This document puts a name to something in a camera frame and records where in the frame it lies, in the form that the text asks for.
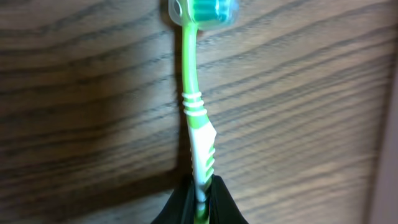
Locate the green white toothbrush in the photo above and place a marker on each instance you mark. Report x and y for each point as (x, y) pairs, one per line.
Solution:
(192, 16)

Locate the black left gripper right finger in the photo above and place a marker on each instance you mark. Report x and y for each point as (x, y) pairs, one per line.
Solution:
(223, 209)

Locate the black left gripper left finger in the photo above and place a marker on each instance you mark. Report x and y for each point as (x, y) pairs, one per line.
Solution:
(180, 207)

